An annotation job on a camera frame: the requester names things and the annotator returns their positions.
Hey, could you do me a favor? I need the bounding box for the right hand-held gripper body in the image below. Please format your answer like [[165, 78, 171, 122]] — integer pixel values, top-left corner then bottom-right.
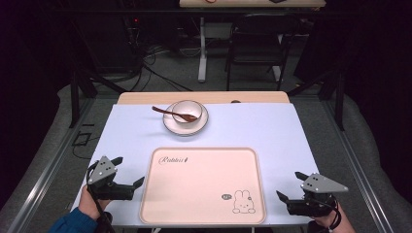
[[286, 173, 350, 217]]

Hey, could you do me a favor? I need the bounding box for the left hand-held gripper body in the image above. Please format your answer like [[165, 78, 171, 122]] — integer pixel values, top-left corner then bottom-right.
[[86, 155, 136, 201]]

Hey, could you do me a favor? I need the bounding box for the person's left hand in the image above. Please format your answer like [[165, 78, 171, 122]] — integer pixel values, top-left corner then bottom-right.
[[78, 185, 111, 221]]

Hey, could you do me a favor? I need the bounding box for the person's right hand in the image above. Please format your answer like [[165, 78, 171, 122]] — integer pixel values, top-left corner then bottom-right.
[[312, 207, 341, 228]]

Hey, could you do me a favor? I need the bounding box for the pale blue table sheet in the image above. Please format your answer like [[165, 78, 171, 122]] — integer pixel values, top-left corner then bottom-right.
[[71, 102, 321, 227]]

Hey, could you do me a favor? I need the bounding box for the pink tray with rabbit print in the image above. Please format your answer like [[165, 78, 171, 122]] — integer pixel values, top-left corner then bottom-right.
[[139, 147, 267, 226]]

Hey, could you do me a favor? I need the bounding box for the white plate with dark rim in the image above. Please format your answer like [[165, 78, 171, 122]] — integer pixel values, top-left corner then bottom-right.
[[162, 101, 210, 137]]

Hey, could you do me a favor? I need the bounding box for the brown wooden spoon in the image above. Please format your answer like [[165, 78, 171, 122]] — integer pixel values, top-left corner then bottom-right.
[[151, 105, 199, 123]]

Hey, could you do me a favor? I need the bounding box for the black metal stand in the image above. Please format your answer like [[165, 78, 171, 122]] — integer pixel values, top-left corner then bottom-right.
[[287, 68, 346, 132], [68, 67, 127, 129]]

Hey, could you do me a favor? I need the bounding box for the white bowl with dark rim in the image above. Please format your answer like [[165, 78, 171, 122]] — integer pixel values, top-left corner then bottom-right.
[[170, 99, 204, 126]]

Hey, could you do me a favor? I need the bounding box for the white desk leg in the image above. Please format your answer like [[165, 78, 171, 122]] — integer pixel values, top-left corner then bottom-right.
[[271, 32, 283, 83], [196, 17, 209, 83]]

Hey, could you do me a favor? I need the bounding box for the light wooden table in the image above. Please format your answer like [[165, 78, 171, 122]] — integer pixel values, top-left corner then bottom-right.
[[116, 90, 291, 106]]

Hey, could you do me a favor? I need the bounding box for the black chair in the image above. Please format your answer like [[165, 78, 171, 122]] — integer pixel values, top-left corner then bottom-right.
[[224, 13, 293, 92]]

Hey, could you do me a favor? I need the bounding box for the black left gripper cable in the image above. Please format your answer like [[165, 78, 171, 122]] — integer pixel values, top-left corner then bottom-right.
[[86, 161, 116, 233]]

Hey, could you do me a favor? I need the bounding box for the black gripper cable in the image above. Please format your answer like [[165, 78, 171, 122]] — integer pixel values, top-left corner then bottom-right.
[[309, 196, 343, 233], [86, 161, 116, 233]]

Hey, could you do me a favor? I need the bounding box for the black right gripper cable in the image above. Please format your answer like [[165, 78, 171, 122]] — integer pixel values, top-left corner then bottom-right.
[[309, 196, 343, 233]]

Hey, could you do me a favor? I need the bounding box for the black floor cable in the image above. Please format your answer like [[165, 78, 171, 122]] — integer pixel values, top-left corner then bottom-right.
[[71, 122, 100, 160]]

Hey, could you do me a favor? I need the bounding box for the aluminium rail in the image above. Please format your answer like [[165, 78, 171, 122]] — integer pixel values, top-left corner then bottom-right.
[[6, 96, 95, 233], [322, 99, 395, 233]]

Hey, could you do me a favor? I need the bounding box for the bundle of floor cables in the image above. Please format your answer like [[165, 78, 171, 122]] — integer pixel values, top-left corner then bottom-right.
[[127, 43, 193, 93]]

